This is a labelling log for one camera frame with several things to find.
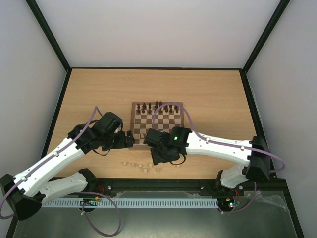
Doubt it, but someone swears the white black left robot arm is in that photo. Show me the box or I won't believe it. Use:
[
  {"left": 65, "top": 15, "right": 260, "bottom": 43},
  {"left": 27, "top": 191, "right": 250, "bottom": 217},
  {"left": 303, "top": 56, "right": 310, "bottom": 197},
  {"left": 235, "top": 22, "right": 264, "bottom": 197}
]
[{"left": 0, "top": 112, "right": 135, "bottom": 221}]

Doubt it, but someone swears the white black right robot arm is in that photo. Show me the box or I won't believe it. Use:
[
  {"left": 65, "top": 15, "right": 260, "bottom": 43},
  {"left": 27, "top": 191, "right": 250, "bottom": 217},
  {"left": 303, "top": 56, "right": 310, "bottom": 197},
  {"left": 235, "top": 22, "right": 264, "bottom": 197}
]
[{"left": 143, "top": 127, "right": 270, "bottom": 194}]

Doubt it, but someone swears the wooden chess board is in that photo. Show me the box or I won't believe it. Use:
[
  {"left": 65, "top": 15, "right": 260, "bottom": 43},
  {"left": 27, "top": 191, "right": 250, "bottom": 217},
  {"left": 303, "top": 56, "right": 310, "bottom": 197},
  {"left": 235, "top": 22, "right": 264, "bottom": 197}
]
[{"left": 130, "top": 101, "right": 184, "bottom": 150}]

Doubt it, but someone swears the left controller circuit board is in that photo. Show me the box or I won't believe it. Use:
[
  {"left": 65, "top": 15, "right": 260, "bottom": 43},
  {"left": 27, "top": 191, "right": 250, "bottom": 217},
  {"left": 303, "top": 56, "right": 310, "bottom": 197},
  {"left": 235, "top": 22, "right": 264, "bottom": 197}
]
[{"left": 79, "top": 196, "right": 102, "bottom": 206}]

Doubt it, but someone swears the controller circuit board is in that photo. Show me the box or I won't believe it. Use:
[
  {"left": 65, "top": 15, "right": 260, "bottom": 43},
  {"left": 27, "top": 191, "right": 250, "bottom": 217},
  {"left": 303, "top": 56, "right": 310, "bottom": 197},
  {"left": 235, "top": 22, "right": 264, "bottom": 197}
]
[
  {"left": 79, "top": 196, "right": 102, "bottom": 206},
  {"left": 223, "top": 196, "right": 241, "bottom": 208}
]

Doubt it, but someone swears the right controller circuit board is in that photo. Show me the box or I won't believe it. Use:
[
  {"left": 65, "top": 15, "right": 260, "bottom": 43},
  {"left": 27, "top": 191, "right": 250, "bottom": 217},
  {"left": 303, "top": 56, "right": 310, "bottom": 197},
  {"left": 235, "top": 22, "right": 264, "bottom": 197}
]
[{"left": 223, "top": 196, "right": 241, "bottom": 208}]

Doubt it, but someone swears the white slotted cable duct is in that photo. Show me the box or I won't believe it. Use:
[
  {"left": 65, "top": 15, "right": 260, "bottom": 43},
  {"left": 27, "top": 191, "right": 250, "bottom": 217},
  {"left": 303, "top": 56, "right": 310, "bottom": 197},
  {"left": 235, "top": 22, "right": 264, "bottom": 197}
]
[{"left": 43, "top": 198, "right": 218, "bottom": 209}]

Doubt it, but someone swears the black front mounting rail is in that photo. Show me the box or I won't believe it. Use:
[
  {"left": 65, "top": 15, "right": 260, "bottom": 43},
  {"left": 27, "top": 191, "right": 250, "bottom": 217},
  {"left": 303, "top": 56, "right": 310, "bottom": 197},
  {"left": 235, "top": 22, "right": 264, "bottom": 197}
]
[{"left": 56, "top": 177, "right": 288, "bottom": 199}]

